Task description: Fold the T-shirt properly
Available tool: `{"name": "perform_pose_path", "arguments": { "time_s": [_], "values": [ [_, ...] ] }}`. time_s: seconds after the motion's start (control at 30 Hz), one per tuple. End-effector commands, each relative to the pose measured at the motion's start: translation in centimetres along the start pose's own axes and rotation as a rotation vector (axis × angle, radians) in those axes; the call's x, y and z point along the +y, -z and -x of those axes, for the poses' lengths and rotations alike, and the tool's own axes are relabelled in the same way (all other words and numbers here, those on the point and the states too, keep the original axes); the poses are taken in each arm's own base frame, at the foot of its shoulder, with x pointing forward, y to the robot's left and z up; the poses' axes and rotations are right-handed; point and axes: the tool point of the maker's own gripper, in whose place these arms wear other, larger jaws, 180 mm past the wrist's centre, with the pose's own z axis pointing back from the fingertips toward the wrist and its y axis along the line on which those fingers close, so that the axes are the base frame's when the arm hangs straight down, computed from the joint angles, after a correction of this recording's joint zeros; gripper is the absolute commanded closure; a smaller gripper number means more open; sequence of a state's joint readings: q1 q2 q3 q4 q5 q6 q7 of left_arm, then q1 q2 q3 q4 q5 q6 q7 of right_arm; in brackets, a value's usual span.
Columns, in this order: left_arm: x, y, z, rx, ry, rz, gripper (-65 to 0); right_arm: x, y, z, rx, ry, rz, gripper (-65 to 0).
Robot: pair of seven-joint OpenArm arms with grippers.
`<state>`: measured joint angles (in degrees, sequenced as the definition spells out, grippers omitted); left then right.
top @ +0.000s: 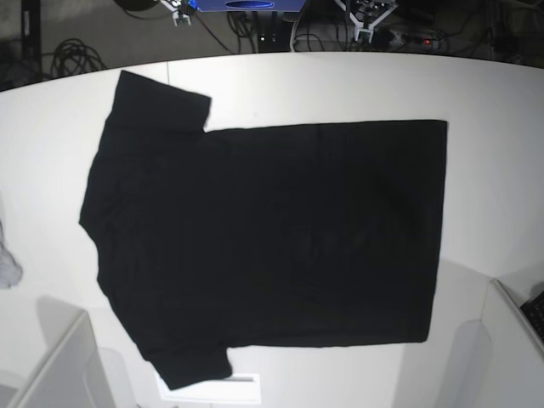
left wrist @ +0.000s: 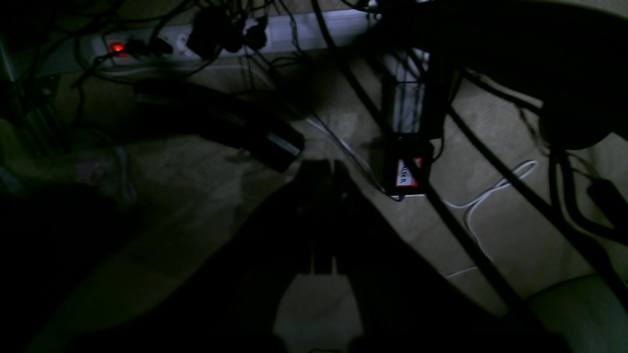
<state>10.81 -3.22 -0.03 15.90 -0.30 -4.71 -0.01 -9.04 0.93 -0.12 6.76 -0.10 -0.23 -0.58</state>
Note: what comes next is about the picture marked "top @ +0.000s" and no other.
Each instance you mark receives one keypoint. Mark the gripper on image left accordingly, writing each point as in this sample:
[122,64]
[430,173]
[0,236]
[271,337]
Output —
[181,10]

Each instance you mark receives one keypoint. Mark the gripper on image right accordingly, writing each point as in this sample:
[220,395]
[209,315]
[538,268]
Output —
[365,16]

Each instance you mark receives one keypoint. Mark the black T-shirt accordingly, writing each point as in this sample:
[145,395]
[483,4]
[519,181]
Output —
[314,235]

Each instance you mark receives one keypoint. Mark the blue device at top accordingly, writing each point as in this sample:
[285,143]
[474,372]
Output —
[209,6]

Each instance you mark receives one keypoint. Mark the white power strip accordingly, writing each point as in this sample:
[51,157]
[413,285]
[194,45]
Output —
[405,37]

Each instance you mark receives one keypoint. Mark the grey cloth at left edge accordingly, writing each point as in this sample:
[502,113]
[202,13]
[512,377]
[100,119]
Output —
[10,270]

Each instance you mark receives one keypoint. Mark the black keyboard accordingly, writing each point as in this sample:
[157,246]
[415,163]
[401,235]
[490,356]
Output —
[534,312]

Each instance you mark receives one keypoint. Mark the white partition lower right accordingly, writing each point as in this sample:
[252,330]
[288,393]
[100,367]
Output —
[514,377]

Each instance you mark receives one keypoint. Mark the white box lower left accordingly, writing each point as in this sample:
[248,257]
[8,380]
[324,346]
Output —
[70,374]

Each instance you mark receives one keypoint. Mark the white slotted tray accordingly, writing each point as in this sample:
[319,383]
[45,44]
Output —
[238,389]

